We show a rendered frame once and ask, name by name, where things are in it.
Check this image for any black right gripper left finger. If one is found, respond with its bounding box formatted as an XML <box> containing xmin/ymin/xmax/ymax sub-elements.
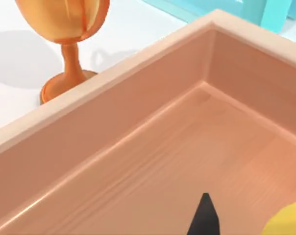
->
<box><xmin>187</xmin><ymin>192</ymin><xmax>220</xmax><ymax>235</ymax></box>

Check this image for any yellow rounded object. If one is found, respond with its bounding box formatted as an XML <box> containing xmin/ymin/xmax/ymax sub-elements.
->
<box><xmin>261</xmin><ymin>197</ymin><xmax>296</xmax><ymax>235</ymax></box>

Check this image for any shallow salmon-coloured box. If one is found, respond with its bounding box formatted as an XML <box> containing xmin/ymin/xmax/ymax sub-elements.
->
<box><xmin>0</xmin><ymin>8</ymin><xmax>296</xmax><ymax>235</ymax></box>

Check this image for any light blue rack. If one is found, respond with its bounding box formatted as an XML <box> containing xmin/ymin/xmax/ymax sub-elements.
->
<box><xmin>141</xmin><ymin>0</ymin><xmax>296</xmax><ymax>33</ymax></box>

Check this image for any orange trophy cup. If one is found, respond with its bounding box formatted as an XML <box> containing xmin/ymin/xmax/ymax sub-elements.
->
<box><xmin>40</xmin><ymin>0</ymin><xmax>110</xmax><ymax>105</ymax></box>

